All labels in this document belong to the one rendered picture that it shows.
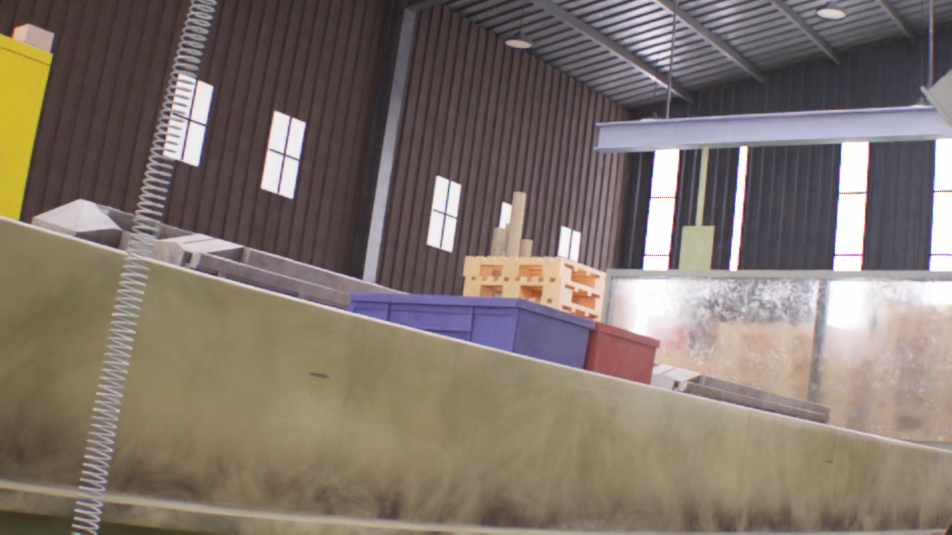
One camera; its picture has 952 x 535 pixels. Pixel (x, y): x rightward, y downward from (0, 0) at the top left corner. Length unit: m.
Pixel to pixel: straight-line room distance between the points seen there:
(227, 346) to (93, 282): 0.18
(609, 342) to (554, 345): 0.14
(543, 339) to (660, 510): 0.43
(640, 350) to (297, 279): 0.55
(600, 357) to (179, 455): 0.80
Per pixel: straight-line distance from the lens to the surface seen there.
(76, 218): 2.06
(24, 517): 1.16
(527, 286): 9.55
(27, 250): 1.14
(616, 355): 1.90
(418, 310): 1.79
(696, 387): 3.07
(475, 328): 1.73
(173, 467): 1.26
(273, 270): 1.95
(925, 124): 12.68
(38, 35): 4.49
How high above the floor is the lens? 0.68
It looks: 11 degrees up
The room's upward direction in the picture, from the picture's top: 8 degrees clockwise
